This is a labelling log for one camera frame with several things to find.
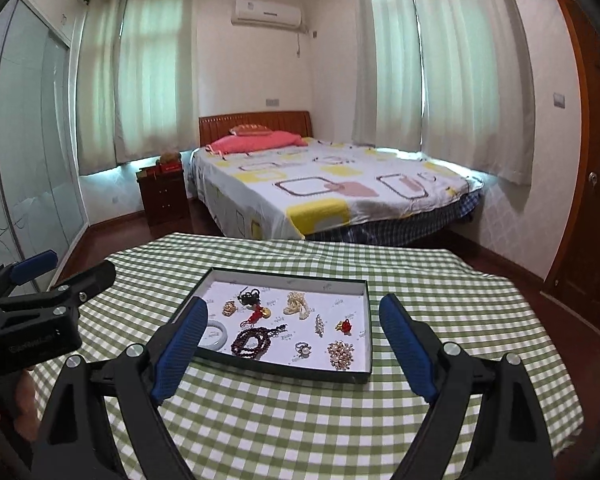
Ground pale curtain beside door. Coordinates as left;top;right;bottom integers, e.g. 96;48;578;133
352;0;536;186

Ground gold pendant with red tassel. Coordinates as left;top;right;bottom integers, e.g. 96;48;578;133
234;305;272;327

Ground pink gold bead brooch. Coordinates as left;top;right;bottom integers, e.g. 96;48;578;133
327;340;355;372

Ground white air conditioner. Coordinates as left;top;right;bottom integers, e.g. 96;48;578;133
231;0;303;28

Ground wooden bed headboard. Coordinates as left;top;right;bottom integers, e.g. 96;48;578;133
198;111;314;147

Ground blue plaid bedsheet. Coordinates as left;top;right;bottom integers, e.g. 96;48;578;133
300;192;483;247

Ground green checkered tablecloth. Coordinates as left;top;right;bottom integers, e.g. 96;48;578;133
30;232;583;480

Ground white pearl necklace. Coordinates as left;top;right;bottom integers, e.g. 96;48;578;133
282;291;311;320

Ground pale curtain beside wardrobe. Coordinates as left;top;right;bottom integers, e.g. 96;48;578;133
75;0;201;176

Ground pale jade bangle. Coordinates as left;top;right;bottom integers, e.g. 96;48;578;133
200;319;230;352

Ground frosted glass wardrobe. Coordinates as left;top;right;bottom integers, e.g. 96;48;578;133
0;0;88;271

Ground dark wooden nightstand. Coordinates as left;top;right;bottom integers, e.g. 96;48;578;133
139;166;191;226

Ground red boxes on nightstand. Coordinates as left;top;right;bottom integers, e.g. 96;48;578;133
136;152;183;178

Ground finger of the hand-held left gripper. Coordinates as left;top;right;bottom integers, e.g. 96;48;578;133
0;251;59;307
0;260;117;325

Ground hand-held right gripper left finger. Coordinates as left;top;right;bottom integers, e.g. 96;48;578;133
30;296;208;480

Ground bed with patterned sheet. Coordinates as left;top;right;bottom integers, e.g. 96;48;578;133
190;135;485;241

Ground dark green shallow box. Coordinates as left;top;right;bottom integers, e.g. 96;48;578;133
171;267;371;385

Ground person's left hand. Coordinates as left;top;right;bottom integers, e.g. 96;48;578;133
0;367;45;431

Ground brown wooden door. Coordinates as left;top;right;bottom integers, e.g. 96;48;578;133
545;0;600;331

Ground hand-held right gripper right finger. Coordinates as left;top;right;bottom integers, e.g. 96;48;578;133
378;292;556;480

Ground pink pillow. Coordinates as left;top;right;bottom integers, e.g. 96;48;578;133
206;130;310;157

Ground dark red bead bracelet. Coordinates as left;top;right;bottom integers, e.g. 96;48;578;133
234;325;287;361

